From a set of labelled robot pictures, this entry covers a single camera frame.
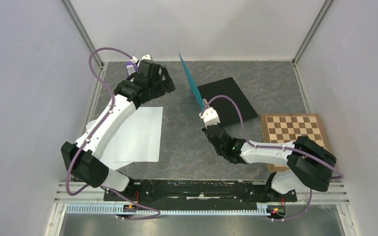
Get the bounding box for black folder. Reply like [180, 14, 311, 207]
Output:
[178, 52, 259, 128]

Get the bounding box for white paper sheets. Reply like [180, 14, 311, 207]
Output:
[100, 107, 163, 170]

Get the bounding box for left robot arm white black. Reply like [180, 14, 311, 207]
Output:
[61, 59, 176, 201]

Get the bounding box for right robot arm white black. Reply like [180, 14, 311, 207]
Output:
[202, 124, 337, 201]

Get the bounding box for purple metronome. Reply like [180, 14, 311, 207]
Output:
[126, 61, 138, 76]

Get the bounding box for wooden chessboard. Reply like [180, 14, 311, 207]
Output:
[260, 113, 333, 173]

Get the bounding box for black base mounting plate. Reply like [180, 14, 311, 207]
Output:
[103, 178, 298, 211]

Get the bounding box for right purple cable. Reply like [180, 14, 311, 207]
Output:
[201, 95, 344, 221]

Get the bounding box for purple cable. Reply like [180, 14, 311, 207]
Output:
[201, 95, 344, 221]
[65, 47, 161, 220]

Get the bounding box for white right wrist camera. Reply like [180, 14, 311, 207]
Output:
[199, 107, 221, 127]

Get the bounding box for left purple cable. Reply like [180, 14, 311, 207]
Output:
[65, 47, 161, 220]

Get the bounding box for aluminium frame rail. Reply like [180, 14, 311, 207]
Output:
[55, 182, 350, 216]

